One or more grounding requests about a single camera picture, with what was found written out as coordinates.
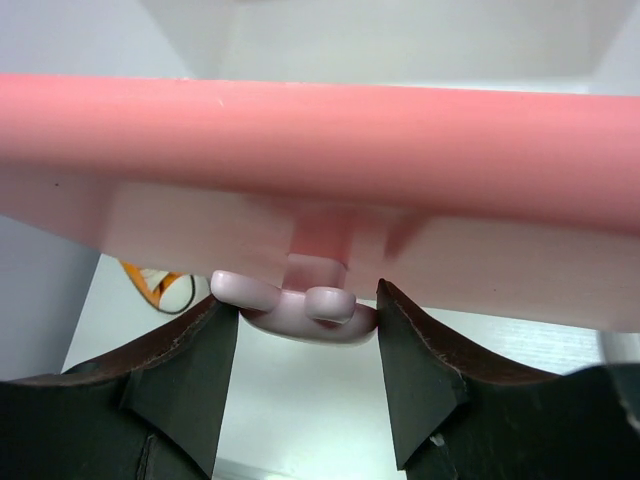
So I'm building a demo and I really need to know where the pink bunny knob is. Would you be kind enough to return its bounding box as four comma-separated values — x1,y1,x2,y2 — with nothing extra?
210,254,377,345

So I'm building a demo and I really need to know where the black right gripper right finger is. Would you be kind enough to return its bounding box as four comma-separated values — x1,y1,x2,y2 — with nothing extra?
376,280,639,479

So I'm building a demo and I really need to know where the white plastic shoe cabinet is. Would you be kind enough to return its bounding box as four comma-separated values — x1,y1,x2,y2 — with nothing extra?
1,1,639,95

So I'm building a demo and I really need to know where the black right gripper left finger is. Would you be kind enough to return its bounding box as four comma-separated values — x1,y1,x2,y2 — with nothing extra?
1,296,239,479

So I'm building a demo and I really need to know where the orange sneaker near arm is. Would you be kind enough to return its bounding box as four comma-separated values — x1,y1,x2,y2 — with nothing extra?
119,260,198,315

